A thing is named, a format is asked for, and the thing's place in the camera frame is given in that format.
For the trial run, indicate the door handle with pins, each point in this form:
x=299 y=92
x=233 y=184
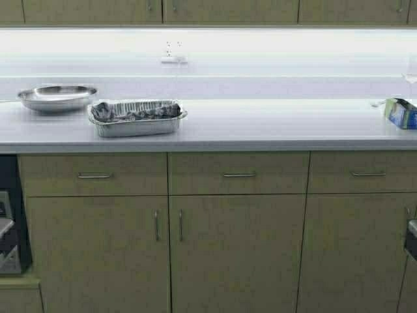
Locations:
x=156 y=226
x=180 y=225

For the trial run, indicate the aluminium foil tray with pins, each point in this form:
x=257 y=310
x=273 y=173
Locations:
x=136 y=128

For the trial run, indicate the far right upper door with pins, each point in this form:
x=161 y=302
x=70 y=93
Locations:
x=353 y=12

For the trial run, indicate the right drawer handle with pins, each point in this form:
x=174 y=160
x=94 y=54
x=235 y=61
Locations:
x=368 y=174

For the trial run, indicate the cabinet door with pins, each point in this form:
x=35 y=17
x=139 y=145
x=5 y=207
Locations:
x=352 y=255
x=231 y=12
x=238 y=254
x=99 y=254
x=99 y=12

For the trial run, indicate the far left upper door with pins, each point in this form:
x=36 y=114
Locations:
x=11 y=12

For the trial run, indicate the middle lower door handle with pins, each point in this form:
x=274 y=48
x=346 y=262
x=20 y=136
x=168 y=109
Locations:
x=180 y=225

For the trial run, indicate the robot base right corner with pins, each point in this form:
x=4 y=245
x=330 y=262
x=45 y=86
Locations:
x=410 y=244

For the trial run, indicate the blue green box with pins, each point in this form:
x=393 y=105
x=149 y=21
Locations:
x=401 y=113

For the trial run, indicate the left drawer front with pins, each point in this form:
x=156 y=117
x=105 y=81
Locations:
x=134 y=174

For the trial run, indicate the middle drawer handle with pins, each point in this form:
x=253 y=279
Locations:
x=239 y=175

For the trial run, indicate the left drawer handle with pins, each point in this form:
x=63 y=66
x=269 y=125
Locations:
x=85 y=175

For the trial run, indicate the left lower door handle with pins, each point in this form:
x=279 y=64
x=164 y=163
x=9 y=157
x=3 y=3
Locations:
x=156 y=226

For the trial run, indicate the appliance under counter left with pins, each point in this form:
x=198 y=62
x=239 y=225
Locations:
x=12 y=207

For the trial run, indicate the white wall outlet plate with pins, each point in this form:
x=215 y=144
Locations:
x=174 y=54

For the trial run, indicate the drawer handle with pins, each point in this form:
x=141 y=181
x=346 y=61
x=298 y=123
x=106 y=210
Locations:
x=85 y=175
x=368 y=174
x=239 y=175

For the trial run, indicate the middle drawer front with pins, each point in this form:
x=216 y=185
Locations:
x=202 y=173

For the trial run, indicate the stainless steel bowl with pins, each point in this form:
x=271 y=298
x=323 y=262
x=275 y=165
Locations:
x=57 y=98

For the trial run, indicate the robot base left corner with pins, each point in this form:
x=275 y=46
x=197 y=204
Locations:
x=8 y=238

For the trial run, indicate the patterned grey cloth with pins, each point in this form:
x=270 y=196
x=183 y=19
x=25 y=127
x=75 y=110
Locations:
x=106 y=113

